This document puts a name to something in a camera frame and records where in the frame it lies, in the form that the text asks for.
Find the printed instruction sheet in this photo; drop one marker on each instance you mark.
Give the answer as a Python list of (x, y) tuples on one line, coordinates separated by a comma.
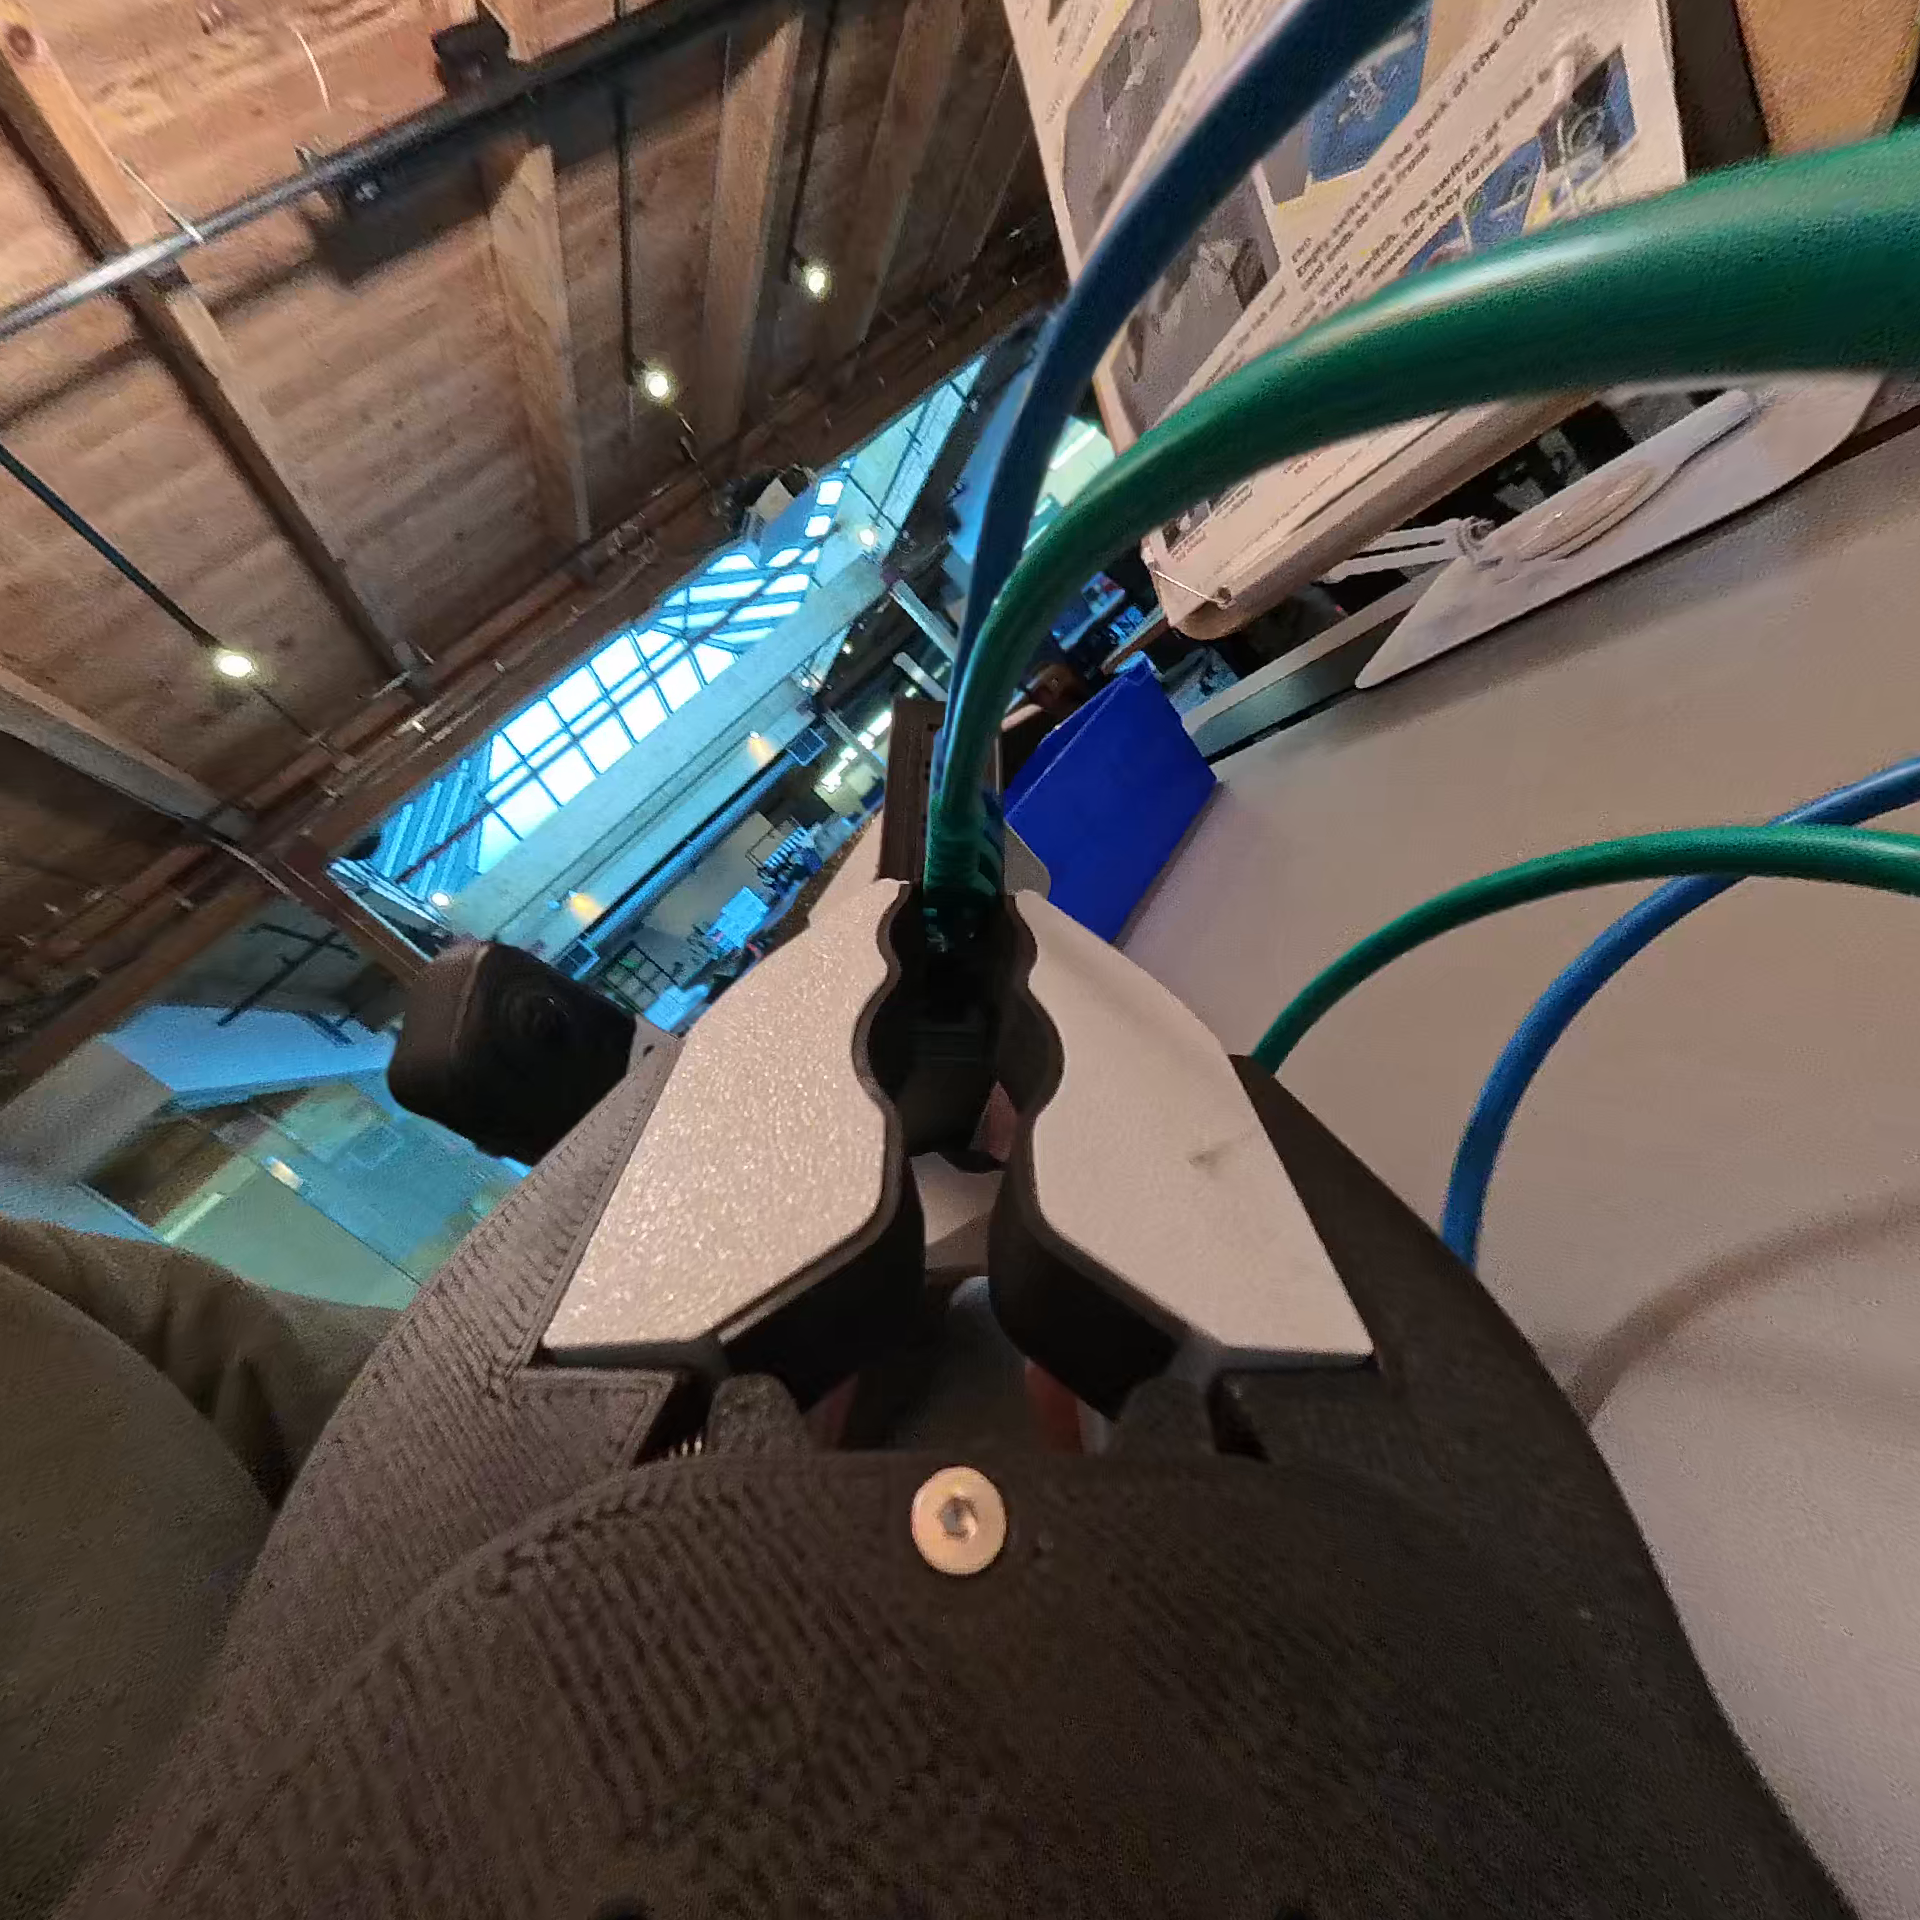
[(1349, 91)]

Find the blue plastic bin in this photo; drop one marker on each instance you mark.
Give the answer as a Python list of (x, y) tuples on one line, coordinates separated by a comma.
[(1110, 797)]

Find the black network switch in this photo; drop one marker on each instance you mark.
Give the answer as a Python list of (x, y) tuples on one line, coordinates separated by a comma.
[(912, 780)]

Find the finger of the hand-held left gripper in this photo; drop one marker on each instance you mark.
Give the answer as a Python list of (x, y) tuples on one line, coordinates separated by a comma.
[(1024, 867)]

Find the white stand base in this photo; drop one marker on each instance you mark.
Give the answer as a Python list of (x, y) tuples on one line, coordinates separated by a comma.
[(1651, 524)]

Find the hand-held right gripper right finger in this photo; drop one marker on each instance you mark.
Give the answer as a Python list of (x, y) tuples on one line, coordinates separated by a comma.
[(1185, 1184)]

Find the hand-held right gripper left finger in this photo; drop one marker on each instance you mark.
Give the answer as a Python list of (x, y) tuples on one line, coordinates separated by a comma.
[(750, 1171)]

